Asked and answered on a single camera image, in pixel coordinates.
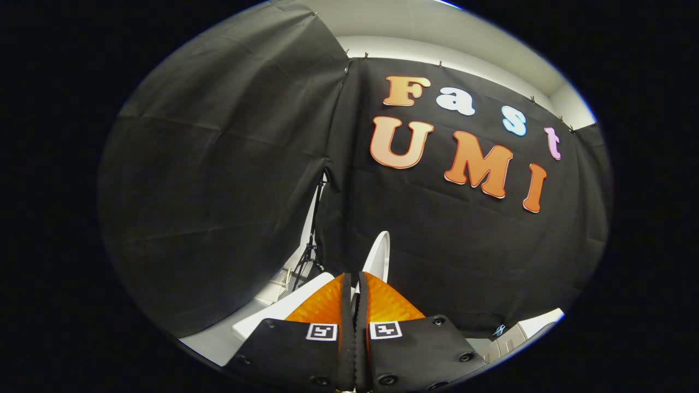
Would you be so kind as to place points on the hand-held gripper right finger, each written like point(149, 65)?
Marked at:
point(362, 338)

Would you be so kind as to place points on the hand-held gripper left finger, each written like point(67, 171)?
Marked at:
point(347, 338)

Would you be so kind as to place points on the white toilet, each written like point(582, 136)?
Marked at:
point(273, 319)

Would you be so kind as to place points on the black tripod stand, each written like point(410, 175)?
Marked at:
point(311, 251)

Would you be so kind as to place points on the black backdrop cloth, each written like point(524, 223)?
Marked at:
point(218, 164)

